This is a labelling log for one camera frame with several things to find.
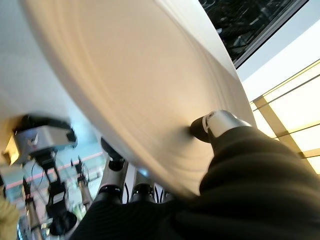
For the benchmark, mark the robot right hand dark palm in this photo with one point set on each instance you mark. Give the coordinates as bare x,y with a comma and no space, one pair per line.
250,187

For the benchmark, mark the beige round plate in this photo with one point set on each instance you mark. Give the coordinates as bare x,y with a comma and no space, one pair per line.
137,75

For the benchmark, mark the silver black robot head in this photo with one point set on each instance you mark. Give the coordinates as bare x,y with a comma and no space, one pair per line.
42,140

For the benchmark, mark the person in yellow garment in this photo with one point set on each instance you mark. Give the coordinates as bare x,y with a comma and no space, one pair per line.
7,220

